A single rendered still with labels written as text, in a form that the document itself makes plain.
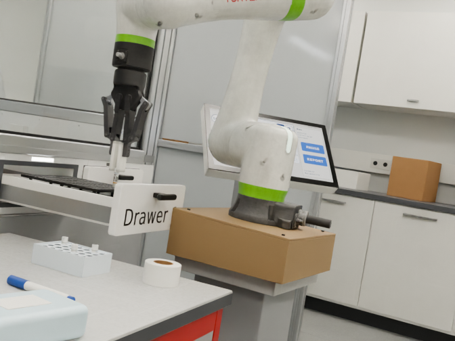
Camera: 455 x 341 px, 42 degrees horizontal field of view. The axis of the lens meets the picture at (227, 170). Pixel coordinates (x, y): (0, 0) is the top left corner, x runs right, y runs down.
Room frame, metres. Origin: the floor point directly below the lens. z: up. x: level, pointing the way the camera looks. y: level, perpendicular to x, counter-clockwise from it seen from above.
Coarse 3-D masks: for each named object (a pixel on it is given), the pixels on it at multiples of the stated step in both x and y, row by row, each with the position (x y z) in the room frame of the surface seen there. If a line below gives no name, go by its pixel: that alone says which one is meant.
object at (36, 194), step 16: (16, 176) 1.43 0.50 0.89; (0, 192) 1.37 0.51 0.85; (16, 192) 1.35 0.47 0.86; (32, 192) 1.33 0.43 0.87; (48, 192) 1.32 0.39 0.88; (64, 192) 1.30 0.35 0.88; (80, 192) 1.29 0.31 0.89; (96, 192) 1.56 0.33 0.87; (48, 208) 1.31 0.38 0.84; (64, 208) 1.30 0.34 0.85; (80, 208) 1.28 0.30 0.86; (96, 208) 1.26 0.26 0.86
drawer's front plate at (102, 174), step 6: (84, 168) 1.64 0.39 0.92; (90, 168) 1.64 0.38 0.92; (96, 168) 1.67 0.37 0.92; (102, 168) 1.70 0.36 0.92; (108, 168) 1.72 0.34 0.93; (126, 168) 1.83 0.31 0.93; (84, 174) 1.64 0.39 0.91; (90, 174) 1.65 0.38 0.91; (96, 174) 1.67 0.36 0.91; (102, 174) 1.70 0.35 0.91; (108, 174) 1.73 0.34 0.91; (120, 174) 1.78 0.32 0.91; (126, 174) 1.81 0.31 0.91; (132, 174) 1.85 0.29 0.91; (138, 174) 1.88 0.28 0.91; (96, 180) 1.68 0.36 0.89; (102, 180) 1.70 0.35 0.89; (108, 180) 1.73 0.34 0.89; (120, 180) 1.79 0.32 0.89; (126, 180) 1.82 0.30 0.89; (138, 180) 1.88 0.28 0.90
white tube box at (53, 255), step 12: (36, 252) 1.12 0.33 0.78; (48, 252) 1.11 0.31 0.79; (60, 252) 1.09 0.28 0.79; (72, 252) 1.11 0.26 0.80; (84, 252) 1.12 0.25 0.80; (96, 252) 1.14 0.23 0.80; (108, 252) 1.15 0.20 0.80; (36, 264) 1.12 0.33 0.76; (48, 264) 1.10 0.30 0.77; (60, 264) 1.09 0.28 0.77; (72, 264) 1.08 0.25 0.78; (84, 264) 1.07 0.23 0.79; (96, 264) 1.10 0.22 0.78; (108, 264) 1.14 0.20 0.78; (84, 276) 1.08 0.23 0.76
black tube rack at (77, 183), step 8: (24, 176) 1.40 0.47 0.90; (32, 176) 1.39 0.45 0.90; (40, 176) 1.43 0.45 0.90; (48, 176) 1.46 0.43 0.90; (56, 176) 1.49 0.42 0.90; (64, 176) 1.53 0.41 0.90; (64, 184) 1.35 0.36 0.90; (72, 184) 1.35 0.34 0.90; (80, 184) 1.37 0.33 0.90; (88, 184) 1.41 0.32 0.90; (96, 184) 1.44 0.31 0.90; (104, 184) 1.48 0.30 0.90; (112, 192) 1.40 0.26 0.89
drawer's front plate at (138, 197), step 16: (128, 192) 1.25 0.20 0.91; (144, 192) 1.31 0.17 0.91; (160, 192) 1.38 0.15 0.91; (176, 192) 1.45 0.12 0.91; (112, 208) 1.23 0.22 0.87; (128, 208) 1.26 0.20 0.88; (144, 208) 1.32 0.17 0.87; (160, 208) 1.39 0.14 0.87; (112, 224) 1.23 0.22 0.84; (144, 224) 1.33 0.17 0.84; (160, 224) 1.40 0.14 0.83
